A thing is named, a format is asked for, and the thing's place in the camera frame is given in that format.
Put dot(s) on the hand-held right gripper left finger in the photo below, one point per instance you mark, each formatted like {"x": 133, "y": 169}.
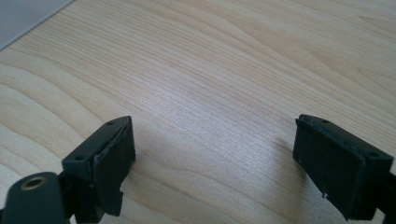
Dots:
{"x": 109, "y": 168}

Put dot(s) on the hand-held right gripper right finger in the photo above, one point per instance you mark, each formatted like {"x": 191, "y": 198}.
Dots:
{"x": 330, "y": 161}

